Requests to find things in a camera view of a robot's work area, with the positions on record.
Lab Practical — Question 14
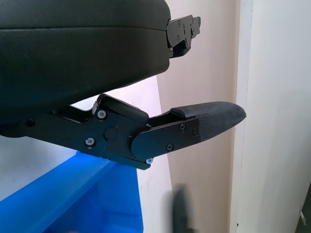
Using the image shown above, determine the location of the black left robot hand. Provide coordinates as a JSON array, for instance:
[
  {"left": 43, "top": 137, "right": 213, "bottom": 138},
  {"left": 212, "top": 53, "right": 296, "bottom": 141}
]
[{"left": 0, "top": 0, "right": 246, "bottom": 171}]

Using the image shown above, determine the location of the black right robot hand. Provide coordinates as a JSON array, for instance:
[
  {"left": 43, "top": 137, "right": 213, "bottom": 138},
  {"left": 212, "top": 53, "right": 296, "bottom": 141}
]
[{"left": 161, "top": 183, "right": 195, "bottom": 233}]

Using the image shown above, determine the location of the blue plastic tray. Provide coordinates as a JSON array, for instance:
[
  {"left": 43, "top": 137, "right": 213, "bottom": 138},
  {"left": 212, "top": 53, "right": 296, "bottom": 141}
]
[{"left": 0, "top": 150, "right": 144, "bottom": 233}]

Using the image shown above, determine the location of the dark grey furniture panel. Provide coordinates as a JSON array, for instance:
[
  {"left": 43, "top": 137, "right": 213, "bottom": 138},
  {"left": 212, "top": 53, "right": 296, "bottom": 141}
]
[{"left": 300, "top": 179, "right": 311, "bottom": 233}]

